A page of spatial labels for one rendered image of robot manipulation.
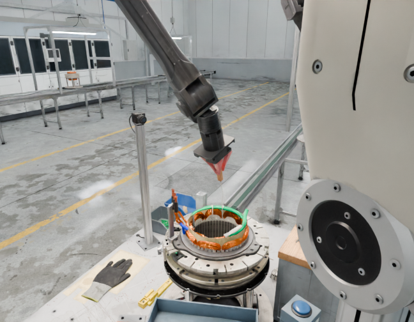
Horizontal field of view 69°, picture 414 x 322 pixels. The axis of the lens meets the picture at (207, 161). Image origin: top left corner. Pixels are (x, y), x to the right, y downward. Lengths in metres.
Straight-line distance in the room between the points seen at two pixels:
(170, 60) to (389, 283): 0.53
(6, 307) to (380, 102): 2.54
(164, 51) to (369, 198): 0.48
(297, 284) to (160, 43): 0.77
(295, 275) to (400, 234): 0.69
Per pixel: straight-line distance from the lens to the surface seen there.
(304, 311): 0.84
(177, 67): 0.66
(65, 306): 1.28
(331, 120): 0.32
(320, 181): 0.38
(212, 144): 0.75
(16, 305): 2.60
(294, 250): 0.98
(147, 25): 0.66
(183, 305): 0.81
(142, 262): 1.37
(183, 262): 0.85
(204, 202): 1.00
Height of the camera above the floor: 1.64
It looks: 21 degrees down
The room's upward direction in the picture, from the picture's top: straight up
